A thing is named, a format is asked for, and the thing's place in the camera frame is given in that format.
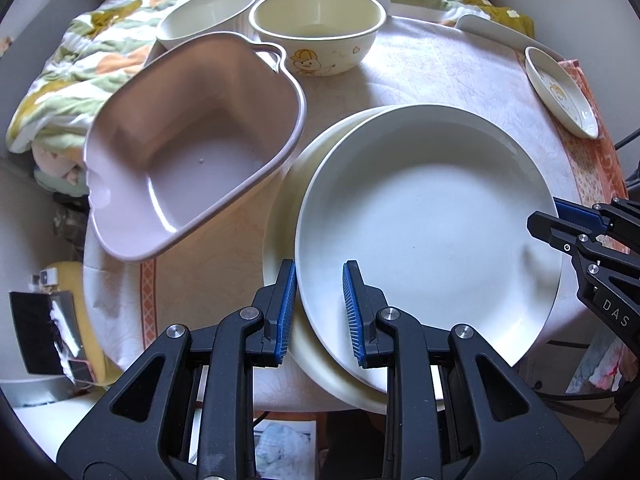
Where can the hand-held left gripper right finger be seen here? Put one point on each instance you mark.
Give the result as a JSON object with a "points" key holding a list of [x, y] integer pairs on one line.
{"points": [[352, 310]]}

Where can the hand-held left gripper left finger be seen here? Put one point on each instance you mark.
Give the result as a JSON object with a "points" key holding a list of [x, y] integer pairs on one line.
{"points": [[285, 310]]}

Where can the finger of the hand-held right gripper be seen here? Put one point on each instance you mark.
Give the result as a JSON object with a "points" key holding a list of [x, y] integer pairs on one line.
{"points": [[580, 214], [550, 230]]}

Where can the large cream plate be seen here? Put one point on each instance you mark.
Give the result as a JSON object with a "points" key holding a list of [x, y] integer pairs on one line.
{"points": [[280, 230]]}

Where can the large white plate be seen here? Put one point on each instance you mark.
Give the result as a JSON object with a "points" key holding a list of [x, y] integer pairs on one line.
{"points": [[425, 220]]}

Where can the small duck-print plate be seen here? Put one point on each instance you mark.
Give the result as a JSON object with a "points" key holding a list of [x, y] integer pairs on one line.
{"points": [[560, 90]]}

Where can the pink plastic basin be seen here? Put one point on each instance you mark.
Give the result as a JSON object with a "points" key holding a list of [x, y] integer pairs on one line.
{"points": [[200, 150]]}

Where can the cream duck-print bowl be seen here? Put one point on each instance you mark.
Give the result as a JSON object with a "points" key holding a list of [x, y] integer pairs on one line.
{"points": [[320, 55]]}

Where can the plain white bowl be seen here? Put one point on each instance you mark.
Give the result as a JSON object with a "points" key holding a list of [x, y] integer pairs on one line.
{"points": [[200, 15]]}

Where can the colourful patterned cloth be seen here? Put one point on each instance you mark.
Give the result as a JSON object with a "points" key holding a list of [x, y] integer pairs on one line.
{"points": [[597, 365]]}

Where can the crumpled plastic bag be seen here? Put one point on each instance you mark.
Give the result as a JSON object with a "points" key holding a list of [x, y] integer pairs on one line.
{"points": [[285, 450]]}

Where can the floral orange-bordered tablecloth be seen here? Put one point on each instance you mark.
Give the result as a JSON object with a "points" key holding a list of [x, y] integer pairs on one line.
{"points": [[450, 70]]}

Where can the yellow round stool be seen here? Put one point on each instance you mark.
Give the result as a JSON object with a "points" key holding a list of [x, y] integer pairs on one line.
{"points": [[95, 320]]}

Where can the white rectangular tray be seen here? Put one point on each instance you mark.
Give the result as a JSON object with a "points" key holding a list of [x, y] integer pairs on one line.
{"points": [[485, 25]]}

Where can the camouflage cloth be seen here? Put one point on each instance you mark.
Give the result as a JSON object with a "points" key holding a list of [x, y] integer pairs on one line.
{"points": [[70, 225]]}

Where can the black flat device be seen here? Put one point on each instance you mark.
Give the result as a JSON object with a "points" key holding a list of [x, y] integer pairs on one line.
{"points": [[35, 330]]}

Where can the pastel cloth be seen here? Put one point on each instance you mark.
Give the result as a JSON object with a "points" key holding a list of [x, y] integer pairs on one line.
{"points": [[60, 172]]}

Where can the floral blanket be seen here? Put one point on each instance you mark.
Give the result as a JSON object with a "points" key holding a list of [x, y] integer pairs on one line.
{"points": [[75, 60]]}

